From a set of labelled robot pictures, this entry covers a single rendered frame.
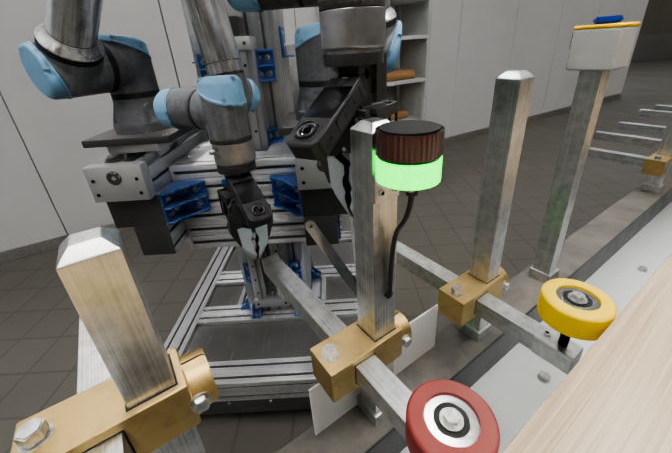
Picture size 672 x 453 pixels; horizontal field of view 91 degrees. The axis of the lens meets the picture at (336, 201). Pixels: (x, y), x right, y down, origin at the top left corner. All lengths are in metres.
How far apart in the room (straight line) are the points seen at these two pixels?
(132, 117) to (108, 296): 0.77
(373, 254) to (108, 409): 0.26
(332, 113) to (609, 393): 0.38
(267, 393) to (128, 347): 1.03
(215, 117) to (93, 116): 2.29
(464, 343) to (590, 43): 0.56
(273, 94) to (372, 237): 0.79
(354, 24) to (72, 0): 0.59
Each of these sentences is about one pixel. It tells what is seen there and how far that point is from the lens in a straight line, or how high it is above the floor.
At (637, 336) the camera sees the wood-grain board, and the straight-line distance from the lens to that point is 0.52.
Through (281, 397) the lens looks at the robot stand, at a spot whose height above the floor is 0.14.
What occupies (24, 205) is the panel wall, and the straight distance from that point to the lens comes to 3.07.
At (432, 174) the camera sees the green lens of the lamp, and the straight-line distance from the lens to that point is 0.29.
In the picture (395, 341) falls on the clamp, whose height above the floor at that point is 0.86.
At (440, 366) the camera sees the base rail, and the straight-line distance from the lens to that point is 0.67.
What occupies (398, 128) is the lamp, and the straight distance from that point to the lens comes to 0.30.
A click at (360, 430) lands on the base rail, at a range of 0.59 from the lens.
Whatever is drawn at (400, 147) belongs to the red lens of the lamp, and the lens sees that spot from 0.28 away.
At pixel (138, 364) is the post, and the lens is 0.31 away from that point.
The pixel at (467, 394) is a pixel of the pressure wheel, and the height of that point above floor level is 0.91.
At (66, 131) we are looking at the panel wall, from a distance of 2.89.
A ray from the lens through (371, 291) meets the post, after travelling 0.41.
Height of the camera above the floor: 1.21
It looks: 25 degrees down
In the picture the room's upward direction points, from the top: 4 degrees counter-clockwise
